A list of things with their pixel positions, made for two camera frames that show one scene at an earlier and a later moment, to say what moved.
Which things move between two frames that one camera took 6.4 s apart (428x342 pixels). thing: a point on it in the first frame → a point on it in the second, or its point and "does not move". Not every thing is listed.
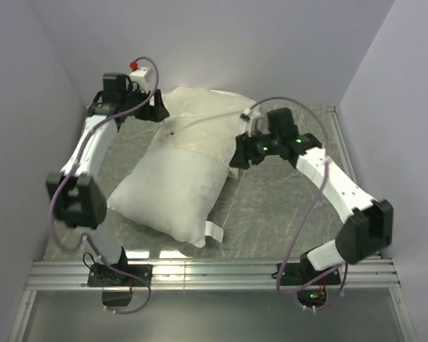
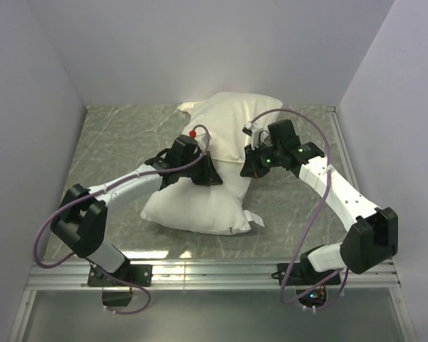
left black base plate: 102,276 does not move
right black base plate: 301,273 does not move
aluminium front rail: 201,274 does not move
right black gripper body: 257,147 → 262,159
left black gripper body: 150,112 → 200,172
